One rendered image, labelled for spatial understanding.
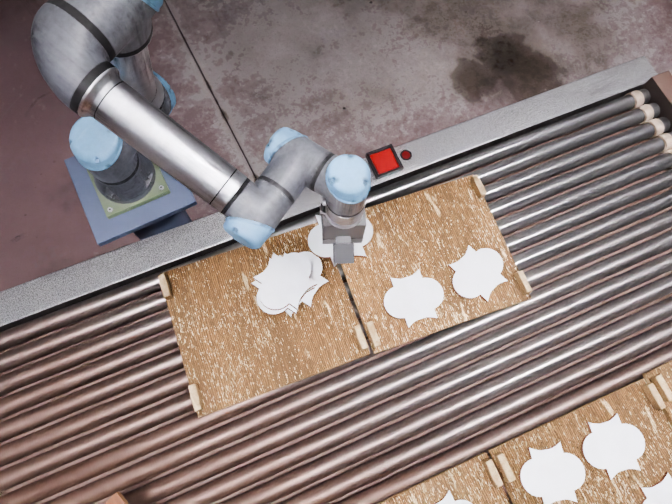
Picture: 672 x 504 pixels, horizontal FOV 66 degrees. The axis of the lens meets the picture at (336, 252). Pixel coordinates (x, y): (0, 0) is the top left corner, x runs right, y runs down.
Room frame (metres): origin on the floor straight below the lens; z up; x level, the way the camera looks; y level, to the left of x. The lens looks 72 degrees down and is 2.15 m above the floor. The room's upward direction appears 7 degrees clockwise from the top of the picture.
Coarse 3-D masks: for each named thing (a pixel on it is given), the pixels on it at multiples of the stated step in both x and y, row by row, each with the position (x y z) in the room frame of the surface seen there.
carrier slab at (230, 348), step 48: (288, 240) 0.42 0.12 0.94; (192, 288) 0.27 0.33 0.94; (240, 288) 0.28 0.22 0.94; (336, 288) 0.31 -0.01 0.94; (192, 336) 0.15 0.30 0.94; (240, 336) 0.17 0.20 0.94; (288, 336) 0.18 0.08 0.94; (336, 336) 0.20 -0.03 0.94; (240, 384) 0.06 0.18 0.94; (288, 384) 0.07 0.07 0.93
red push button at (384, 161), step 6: (384, 150) 0.70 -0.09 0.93; (390, 150) 0.70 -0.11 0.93; (372, 156) 0.68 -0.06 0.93; (378, 156) 0.68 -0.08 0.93; (384, 156) 0.68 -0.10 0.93; (390, 156) 0.69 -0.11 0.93; (378, 162) 0.67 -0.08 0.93; (384, 162) 0.67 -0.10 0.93; (390, 162) 0.67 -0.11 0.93; (396, 162) 0.67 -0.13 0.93; (378, 168) 0.65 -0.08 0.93; (384, 168) 0.65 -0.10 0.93; (390, 168) 0.65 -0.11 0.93
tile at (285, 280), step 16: (272, 256) 0.35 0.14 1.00; (288, 256) 0.36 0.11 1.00; (304, 256) 0.36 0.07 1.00; (272, 272) 0.31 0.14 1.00; (288, 272) 0.32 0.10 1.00; (304, 272) 0.32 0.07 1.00; (272, 288) 0.28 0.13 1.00; (288, 288) 0.28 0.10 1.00; (304, 288) 0.29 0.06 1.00; (272, 304) 0.24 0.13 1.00; (288, 304) 0.25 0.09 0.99
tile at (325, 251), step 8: (320, 216) 0.43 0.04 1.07; (320, 224) 0.42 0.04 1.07; (368, 224) 0.43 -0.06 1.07; (312, 232) 0.39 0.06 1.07; (320, 232) 0.40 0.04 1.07; (368, 232) 0.41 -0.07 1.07; (312, 240) 0.38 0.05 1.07; (320, 240) 0.38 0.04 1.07; (368, 240) 0.39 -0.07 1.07; (312, 248) 0.36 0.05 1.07; (320, 248) 0.36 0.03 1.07; (328, 248) 0.36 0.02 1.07; (360, 248) 0.37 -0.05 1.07; (320, 256) 0.34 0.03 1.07; (328, 256) 0.34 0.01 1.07; (360, 256) 0.36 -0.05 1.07; (336, 264) 0.33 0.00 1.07
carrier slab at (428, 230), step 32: (416, 192) 0.59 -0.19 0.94; (448, 192) 0.60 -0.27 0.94; (384, 224) 0.49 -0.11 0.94; (416, 224) 0.50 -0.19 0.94; (448, 224) 0.51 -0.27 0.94; (480, 224) 0.52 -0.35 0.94; (384, 256) 0.41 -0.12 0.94; (416, 256) 0.42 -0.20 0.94; (448, 256) 0.43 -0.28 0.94; (352, 288) 0.32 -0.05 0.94; (384, 288) 0.33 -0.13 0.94; (448, 288) 0.35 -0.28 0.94; (512, 288) 0.37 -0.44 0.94; (384, 320) 0.25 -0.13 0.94; (448, 320) 0.27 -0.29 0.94
